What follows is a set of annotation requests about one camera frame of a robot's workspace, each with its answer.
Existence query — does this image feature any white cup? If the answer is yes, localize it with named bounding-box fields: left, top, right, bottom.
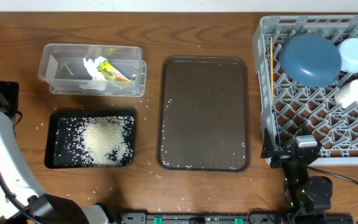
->
left=334, top=80, right=358, bottom=108

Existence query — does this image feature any dark blue plate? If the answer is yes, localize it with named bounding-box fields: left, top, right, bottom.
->
left=278, top=34, right=341, bottom=88

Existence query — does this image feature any light blue bowl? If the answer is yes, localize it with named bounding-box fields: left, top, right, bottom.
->
left=337, top=38, right=358, bottom=73

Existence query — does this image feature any wooden chopstick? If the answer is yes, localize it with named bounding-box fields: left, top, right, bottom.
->
left=270, top=36, right=274, bottom=105

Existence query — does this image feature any pile of white rice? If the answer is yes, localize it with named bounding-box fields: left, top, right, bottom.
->
left=53, top=116, right=135, bottom=168

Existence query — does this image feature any yellow green snack wrapper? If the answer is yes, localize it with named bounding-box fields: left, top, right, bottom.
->
left=96, top=60, right=129, bottom=82

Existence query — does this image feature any white napkin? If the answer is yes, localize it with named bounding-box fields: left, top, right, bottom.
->
left=80, top=57, right=107, bottom=91

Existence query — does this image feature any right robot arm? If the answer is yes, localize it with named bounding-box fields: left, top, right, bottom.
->
left=260, top=126, right=333, bottom=224

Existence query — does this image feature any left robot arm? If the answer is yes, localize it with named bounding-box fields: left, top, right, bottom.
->
left=0, top=82, right=113, bottom=223

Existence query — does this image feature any grey dishwasher rack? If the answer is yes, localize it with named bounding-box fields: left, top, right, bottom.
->
left=252, top=15, right=358, bottom=166

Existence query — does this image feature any brown serving tray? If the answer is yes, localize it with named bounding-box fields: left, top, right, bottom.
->
left=157, top=56, right=250, bottom=172

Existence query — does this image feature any black plastic tray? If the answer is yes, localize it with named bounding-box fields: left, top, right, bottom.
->
left=44, top=110, right=135, bottom=169

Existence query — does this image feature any clear plastic bin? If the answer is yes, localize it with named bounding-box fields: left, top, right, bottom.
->
left=38, top=44, right=143, bottom=84

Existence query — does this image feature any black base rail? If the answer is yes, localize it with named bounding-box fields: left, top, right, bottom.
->
left=118, top=213, right=354, bottom=224

